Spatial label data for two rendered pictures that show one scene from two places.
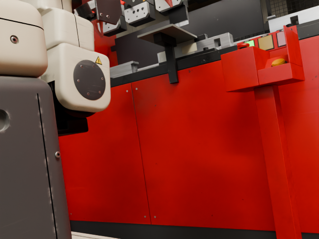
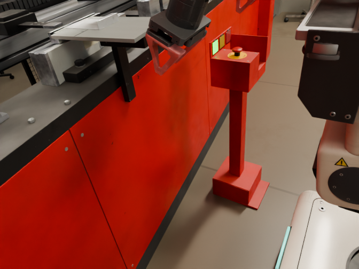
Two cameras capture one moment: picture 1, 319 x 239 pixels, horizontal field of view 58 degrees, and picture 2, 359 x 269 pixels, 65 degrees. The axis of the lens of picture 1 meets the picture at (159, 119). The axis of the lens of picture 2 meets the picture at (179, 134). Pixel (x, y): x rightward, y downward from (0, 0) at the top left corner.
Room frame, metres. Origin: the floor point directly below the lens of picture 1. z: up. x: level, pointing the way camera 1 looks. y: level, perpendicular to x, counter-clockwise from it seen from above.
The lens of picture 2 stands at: (1.23, 0.71, 1.20)
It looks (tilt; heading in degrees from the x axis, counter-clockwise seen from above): 36 degrees down; 268
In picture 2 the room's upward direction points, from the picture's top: 7 degrees counter-clockwise
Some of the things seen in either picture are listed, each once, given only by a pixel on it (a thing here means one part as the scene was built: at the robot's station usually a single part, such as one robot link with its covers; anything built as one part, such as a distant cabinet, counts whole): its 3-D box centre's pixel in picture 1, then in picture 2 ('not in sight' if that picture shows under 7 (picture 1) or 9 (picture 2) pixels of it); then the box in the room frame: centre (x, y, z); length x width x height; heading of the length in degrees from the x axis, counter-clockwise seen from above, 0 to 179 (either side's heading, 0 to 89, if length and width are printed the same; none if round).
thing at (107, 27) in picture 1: (111, 18); not in sight; (1.69, 0.20, 1.26); 0.15 x 0.09 x 0.17; 60
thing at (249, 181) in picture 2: not in sight; (241, 181); (0.89, -0.33, 0.06); 0.25 x 0.20 x 0.12; 142
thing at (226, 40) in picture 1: (194, 53); (88, 44); (1.45, -0.22, 0.92); 0.39 x 0.06 x 0.10; 60
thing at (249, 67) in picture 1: (261, 58); (239, 58); (0.92, -0.35, 0.75); 0.20 x 0.16 x 0.18; 52
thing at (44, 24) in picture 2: not in sight; (25, 21); (1.62, -0.25, 1.01); 0.26 x 0.12 x 0.05; 150
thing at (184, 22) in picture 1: (178, 17); not in sight; (1.48, -0.17, 1.13); 0.10 x 0.02 x 0.10; 60
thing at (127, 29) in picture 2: (168, 37); (110, 28); (1.35, -0.10, 1.00); 0.26 x 0.18 x 0.01; 150
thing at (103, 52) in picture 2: (187, 59); (102, 57); (1.41, -0.18, 0.89); 0.30 x 0.05 x 0.03; 60
